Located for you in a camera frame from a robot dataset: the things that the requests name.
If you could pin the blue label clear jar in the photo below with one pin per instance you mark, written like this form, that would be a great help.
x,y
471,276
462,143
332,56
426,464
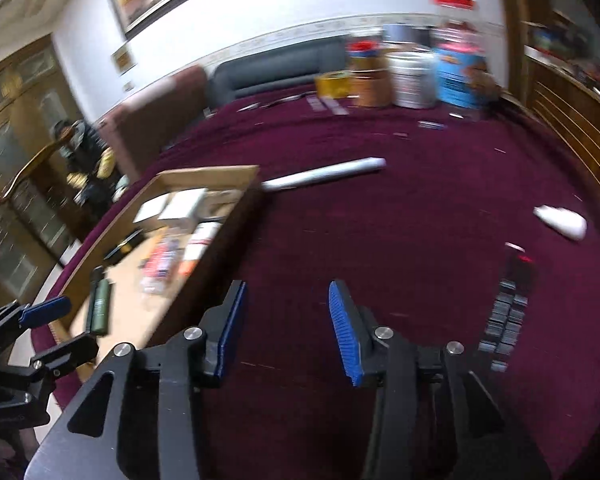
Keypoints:
x,y
455,80

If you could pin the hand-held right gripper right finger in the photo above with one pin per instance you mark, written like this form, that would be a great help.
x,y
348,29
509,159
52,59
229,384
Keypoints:
x,y
345,335

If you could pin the dark clothes pile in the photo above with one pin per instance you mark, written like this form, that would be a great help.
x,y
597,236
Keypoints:
x,y
87,155

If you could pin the small gold wall plaque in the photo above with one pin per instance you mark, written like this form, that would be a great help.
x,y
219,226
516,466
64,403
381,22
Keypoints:
x,y
122,57

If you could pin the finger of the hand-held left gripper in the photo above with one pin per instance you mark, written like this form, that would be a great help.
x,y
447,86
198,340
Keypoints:
x,y
45,307
65,355

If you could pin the curved wooden chair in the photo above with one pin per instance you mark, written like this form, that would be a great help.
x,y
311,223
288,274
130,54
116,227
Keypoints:
x,y
30,167

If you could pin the maroon tablecloth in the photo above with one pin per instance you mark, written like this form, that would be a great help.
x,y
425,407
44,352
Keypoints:
x,y
380,210

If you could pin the dark sofa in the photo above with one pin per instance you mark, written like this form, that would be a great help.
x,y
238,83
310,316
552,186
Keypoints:
x,y
270,67

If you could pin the white plastic jar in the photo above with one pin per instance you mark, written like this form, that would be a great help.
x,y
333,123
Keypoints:
x,y
410,82

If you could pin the white paper sheet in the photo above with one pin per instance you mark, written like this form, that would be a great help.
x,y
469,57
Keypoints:
x,y
150,209

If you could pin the short white pen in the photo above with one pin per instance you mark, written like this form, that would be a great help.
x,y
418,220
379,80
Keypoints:
x,y
339,107
315,104

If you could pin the brick pattern wooden counter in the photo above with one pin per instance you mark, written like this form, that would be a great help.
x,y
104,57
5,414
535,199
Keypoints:
x,y
570,110

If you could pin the wooden glass door cabinet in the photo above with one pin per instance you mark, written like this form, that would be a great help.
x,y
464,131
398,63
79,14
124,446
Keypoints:
x,y
10,160

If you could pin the green marker pen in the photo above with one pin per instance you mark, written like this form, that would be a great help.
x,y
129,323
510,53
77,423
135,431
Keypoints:
x,y
101,305

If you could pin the clear packet red items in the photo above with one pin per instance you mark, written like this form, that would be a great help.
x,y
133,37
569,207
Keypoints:
x,y
161,265

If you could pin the clear bottle red blue caps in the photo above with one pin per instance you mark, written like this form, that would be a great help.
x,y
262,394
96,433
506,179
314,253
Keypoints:
x,y
365,55

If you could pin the brown chair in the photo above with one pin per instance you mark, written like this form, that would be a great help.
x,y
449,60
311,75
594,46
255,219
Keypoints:
x,y
155,115

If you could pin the small yellow jar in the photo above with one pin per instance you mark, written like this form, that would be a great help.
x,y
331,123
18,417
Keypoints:
x,y
332,84

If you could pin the small blue battery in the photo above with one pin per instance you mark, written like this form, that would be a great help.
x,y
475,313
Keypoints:
x,y
432,124

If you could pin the white dropper bottle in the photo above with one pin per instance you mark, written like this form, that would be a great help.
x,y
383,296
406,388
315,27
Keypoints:
x,y
562,221

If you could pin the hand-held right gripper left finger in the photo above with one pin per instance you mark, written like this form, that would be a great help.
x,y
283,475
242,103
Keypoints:
x,y
230,330

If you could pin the cardboard box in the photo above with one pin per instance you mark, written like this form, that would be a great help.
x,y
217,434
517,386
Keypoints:
x,y
130,305

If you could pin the thin black pen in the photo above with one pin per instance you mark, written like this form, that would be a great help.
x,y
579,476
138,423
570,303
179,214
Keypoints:
x,y
285,100

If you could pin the grey cup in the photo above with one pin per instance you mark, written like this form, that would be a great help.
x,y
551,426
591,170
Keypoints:
x,y
405,37

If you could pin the amber jar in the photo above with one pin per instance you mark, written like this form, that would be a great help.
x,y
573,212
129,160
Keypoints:
x,y
370,87

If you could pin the orange white small box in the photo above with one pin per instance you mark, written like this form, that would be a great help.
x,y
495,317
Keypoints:
x,y
200,247

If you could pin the black pen gold band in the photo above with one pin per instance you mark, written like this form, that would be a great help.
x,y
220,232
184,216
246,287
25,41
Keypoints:
x,y
124,246

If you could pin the red lid clear jar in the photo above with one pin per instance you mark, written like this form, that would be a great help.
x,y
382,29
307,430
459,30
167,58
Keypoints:
x,y
452,5

